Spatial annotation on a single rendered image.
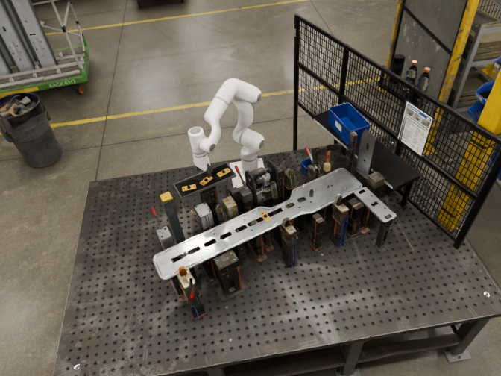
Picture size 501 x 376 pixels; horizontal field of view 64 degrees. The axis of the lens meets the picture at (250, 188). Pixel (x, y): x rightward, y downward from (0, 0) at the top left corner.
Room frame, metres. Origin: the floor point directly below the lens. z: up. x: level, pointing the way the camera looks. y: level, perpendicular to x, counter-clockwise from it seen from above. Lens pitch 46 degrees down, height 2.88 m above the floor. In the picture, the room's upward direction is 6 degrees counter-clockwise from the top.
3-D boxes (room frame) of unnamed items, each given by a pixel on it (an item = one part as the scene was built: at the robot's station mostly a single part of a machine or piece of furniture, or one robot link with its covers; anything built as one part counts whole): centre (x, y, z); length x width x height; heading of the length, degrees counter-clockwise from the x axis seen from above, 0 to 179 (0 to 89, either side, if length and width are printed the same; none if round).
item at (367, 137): (1.84, -0.74, 1.17); 0.12 x 0.01 x 0.34; 24
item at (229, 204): (1.63, 0.14, 0.89); 0.13 x 0.11 x 0.38; 24
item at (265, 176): (1.78, -0.08, 0.94); 0.18 x 0.13 x 0.49; 114
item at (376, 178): (1.74, -0.80, 0.88); 0.08 x 0.08 x 0.36; 24
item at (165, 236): (1.46, 0.53, 0.88); 0.11 x 0.10 x 0.36; 24
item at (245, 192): (1.72, 0.04, 0.89); 0.13 x 0.11 x 0.38; 24
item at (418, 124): (1.88, -1.04, 1.30); 0.23 x 0.02 x 0.31; 24
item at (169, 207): (1.65, 0.51, 0.92); 0.08 x 0.08 x 0.44; 24
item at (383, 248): (1.46, -0.80, 0.84); 0.11 x 0.06 x 0.29; 24
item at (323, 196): (1.54, -0.06, 1.00); 1.38 x 0.22 x 0.02; 114
